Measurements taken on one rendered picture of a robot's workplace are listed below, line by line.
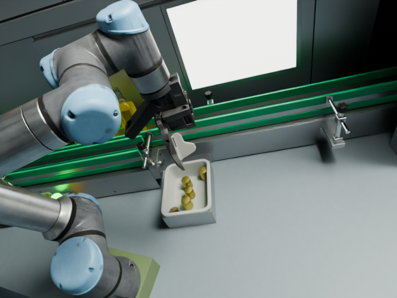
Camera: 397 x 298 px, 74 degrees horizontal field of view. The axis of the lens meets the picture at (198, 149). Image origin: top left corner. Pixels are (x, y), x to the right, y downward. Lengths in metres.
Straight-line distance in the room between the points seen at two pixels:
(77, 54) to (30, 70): 0.78
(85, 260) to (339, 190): 0.79
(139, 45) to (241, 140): 0.63
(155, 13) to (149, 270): 0.80
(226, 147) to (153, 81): 0.59
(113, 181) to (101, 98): 0.75
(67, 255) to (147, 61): 0.48
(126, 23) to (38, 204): 0.47
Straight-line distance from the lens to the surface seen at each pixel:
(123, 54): 0.49
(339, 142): 0.98
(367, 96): 1.06
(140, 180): 1.06
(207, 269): 0.89
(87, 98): 0.36
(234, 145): 1.03
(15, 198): 0.72
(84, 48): 0.49
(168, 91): 0.54
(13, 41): 1.18
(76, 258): 0.72
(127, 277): 0.83
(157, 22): 0.96
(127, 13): 0.48
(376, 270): 0.90
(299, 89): 1.04
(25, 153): 0.42
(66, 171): 1.15
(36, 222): 0.75
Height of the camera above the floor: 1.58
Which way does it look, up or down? 45 degrees down
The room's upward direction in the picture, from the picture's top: 21 degrees counter-clockwise
